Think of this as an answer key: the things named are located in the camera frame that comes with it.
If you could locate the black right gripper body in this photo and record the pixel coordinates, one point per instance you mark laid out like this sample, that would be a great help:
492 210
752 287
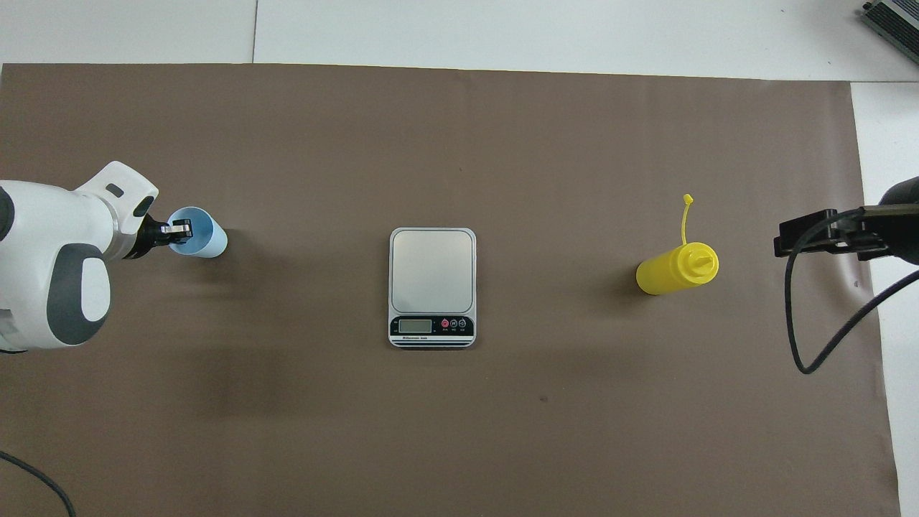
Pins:
901 230

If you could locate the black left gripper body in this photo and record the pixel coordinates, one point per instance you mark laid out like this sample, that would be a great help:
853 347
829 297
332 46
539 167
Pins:
151 233

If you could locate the light blue plastic cup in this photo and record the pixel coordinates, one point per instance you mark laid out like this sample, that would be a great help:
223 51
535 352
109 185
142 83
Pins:
208 240

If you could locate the yellow squeeze bottle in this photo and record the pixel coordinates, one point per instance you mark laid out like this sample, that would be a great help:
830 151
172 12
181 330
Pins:
671 273

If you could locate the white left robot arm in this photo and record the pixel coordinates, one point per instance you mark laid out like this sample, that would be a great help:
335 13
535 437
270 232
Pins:
43 266

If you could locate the silver digital kitchen scale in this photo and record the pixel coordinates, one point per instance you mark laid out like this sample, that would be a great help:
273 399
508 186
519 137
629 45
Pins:
432 269

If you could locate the grey metal device box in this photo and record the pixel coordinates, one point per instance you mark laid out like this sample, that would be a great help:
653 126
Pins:
894 21

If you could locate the brown paper table mat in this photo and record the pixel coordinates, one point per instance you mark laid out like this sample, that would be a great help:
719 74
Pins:
459 431

